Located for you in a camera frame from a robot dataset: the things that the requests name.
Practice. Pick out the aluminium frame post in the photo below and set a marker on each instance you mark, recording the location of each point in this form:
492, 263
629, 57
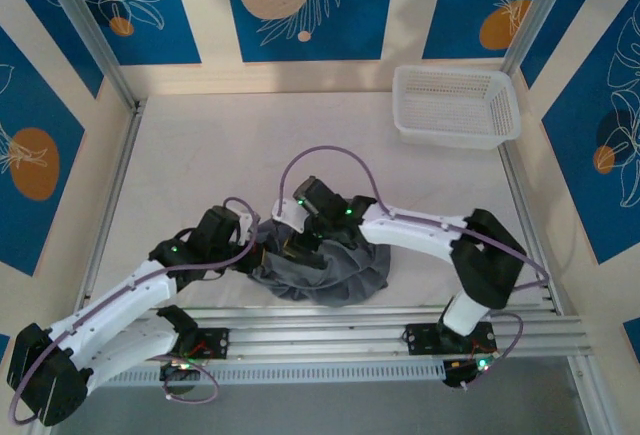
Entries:
540, 10
90, 30

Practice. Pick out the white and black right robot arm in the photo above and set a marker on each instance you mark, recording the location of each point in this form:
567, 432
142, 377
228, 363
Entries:
415, 235

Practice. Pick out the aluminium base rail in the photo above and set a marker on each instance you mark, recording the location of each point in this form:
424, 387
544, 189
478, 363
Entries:
310, 335

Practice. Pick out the white perforated plastic basket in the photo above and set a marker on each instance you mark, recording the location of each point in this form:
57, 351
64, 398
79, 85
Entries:
450, 105

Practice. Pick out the small circuit board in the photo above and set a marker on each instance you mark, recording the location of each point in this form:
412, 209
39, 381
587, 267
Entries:
180, 370
465, 372

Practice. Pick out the grey t-shirt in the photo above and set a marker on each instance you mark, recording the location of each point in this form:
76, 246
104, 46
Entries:
340, 280

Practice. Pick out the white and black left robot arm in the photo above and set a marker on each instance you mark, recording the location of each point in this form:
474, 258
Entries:
120, 300

